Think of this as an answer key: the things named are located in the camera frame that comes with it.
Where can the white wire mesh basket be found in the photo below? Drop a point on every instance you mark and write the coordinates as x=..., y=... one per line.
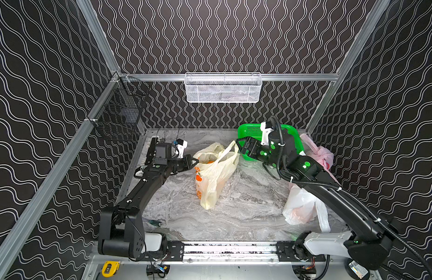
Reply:
x=222, y=87

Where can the socket set rail holder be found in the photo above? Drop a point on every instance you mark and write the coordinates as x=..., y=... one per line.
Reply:
x=146, y=155

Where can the green plastic basket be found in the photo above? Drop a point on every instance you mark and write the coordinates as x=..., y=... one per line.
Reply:
x=287, y=144

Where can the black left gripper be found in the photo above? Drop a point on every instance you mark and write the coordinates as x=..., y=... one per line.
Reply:
x=181, y=163

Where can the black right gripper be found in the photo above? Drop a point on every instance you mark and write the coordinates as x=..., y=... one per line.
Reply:
x=254, y=144

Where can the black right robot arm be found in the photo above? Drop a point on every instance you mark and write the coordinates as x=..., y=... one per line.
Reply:
x=370, y=238

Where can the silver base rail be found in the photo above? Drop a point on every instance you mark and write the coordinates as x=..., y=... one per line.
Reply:
x=232, y=252

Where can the black round device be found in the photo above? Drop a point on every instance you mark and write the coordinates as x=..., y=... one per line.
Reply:
x=357, y=271

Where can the pink plastic bag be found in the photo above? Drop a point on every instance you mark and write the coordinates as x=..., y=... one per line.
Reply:
x=322, y=155

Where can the white plastic bag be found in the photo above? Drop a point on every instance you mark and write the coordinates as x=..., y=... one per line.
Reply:
x=302, y=207

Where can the yellow tape measure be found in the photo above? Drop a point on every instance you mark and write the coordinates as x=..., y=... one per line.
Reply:
x=110, y=268

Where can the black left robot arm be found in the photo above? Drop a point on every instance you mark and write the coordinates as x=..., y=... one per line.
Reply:
x=121, y=228

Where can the yellow bag with orange print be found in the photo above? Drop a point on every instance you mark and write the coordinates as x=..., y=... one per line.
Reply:
x=216, y=164

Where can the black wire basket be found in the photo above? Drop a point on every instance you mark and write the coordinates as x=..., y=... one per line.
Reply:
x=118, y=118

